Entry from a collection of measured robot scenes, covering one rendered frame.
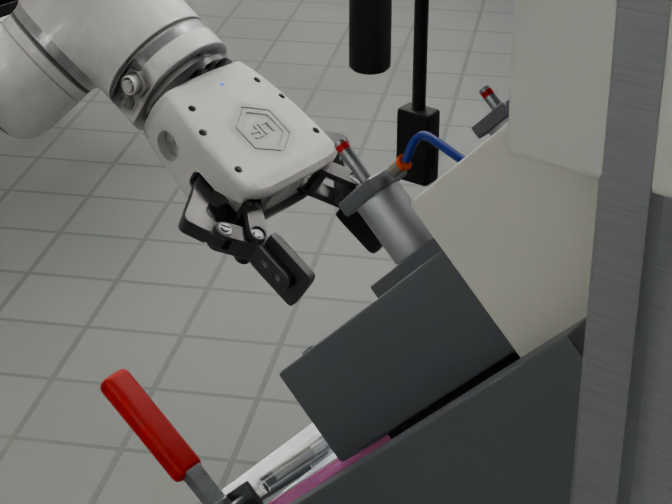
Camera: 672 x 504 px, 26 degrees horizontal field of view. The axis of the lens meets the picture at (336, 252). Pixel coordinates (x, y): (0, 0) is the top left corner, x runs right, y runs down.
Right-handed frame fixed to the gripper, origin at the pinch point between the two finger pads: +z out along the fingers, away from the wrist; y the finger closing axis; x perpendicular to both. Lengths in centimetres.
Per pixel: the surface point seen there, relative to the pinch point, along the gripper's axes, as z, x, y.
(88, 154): -112, 199, 168
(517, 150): 12, -42, -36
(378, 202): 6.0, -25.6, -22.9
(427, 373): 13.1, -25.7, -28.0
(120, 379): 2.5, -10.5, -28.1
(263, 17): -141, 218, 282
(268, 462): 3.5, 33.5, 11.2
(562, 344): 16, -35, -32
